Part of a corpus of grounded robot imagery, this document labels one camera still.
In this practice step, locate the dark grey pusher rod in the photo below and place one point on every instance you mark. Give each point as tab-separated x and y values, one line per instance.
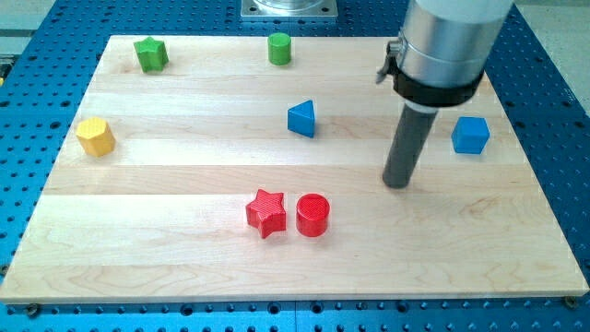
411	134

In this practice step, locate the black clamp collar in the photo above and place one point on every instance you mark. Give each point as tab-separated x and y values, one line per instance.
420	93

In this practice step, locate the blue triangle block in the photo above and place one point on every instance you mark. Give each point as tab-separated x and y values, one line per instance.
301	119

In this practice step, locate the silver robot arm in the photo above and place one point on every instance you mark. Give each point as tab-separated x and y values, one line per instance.
436	61

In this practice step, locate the blue cube block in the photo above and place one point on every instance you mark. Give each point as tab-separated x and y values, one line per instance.
470	135

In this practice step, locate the red cylinder block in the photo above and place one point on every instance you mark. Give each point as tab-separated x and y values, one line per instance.
312	215

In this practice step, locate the green cylinder block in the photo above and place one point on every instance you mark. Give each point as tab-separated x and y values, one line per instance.
279	48

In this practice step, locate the red star block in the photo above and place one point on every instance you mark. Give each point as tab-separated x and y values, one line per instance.
266	213

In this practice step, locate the wooden board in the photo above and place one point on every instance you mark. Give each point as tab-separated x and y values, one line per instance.
162	218

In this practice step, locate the green star block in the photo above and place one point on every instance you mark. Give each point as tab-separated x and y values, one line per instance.
151	54

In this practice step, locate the yellow hexagon block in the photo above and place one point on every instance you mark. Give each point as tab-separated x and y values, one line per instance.
95	137

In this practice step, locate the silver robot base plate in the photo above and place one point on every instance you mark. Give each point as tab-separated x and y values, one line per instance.
259	9

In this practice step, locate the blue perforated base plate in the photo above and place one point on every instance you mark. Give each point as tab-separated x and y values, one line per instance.
48	81

